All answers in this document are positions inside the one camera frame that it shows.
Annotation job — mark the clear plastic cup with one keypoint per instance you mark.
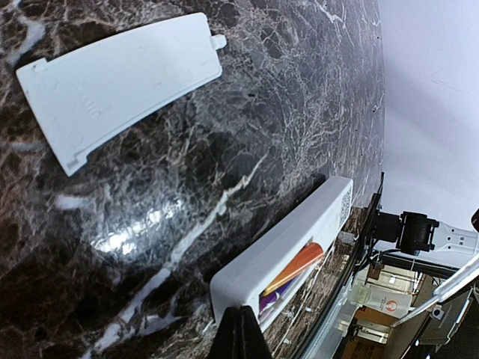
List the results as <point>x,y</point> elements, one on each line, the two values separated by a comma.
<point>394,304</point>

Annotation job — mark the white battery cover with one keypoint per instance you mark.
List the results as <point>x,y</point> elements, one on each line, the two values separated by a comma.
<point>88,96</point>

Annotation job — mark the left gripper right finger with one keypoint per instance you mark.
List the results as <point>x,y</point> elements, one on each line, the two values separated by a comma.
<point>253,344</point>

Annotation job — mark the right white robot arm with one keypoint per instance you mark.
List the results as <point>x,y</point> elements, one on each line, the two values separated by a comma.
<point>414,233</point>

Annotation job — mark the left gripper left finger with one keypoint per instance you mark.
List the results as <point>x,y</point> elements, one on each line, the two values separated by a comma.
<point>226,342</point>

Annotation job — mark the purple battery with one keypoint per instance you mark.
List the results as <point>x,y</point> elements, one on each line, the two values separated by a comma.
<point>267,302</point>

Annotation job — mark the orange battery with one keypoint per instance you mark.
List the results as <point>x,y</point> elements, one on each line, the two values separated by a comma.
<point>309,255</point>

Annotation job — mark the long white remote control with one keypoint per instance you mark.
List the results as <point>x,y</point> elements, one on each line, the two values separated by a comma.
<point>319,218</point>

